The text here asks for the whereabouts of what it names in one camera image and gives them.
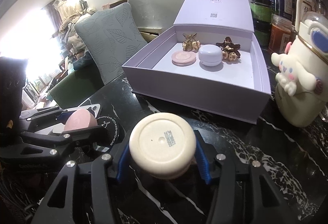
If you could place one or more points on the gold pearl hair claw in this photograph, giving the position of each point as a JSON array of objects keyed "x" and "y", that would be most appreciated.
[{"x": 190, "y": 43}]

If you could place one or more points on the white smartphone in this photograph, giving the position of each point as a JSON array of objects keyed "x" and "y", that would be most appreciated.
[{"x": 58, "y": 127}]

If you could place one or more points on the white cartoon dog water bottle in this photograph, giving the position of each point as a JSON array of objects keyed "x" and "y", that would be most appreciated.
[{"x": 301, "y": 90}]

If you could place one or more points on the dark purple label jar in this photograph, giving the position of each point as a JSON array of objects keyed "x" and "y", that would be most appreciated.
[{"x": 284, "y": 8}]

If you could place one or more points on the grey leaf pattern cushion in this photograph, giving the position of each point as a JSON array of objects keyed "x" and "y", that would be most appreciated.
[{"x": 112, "y": 37}]

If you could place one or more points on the brown pearl hair claw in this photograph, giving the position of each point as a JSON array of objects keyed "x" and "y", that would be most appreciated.
[{"x": 230, "y": 50}]

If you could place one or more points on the orange spice jar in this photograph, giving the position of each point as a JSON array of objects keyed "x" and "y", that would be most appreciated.
[{"x": 280, "y": 33}]

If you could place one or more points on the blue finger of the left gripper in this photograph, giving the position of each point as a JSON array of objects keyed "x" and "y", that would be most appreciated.
[
  {"x": 85, "y": 136},
  {"x": 63, "y": 116}
]

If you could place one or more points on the pink round blush compact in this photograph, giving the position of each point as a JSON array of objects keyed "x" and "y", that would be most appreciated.
[{"x": 183, "y": 58}]

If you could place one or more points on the lavender open gift box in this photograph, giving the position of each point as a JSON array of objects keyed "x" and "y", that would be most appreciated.
[{"x": 237, "y": 89}]

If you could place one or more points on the green black lid jar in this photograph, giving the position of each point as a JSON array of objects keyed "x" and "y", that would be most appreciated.
[{"x": 261, "y": 15}]

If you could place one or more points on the black round tin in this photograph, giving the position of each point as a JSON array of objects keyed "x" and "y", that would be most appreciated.
[{"x": 115, "y": 133}]

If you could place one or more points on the lavender round case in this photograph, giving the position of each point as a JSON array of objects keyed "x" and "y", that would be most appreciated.
[{"x": 210, "y": 55}]

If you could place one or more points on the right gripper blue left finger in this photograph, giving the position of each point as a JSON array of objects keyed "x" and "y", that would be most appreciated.
[{"x": 123, "y": 163}]

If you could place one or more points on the cream round jar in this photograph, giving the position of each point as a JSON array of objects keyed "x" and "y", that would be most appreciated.
[{"x": 163, "y": 145}]

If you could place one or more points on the pink round sponge case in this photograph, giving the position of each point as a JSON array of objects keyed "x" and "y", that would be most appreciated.
[{"x": 80, "y": 119}]

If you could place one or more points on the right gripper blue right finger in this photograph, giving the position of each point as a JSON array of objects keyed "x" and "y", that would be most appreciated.
[{"x": 201, "y": 158}]

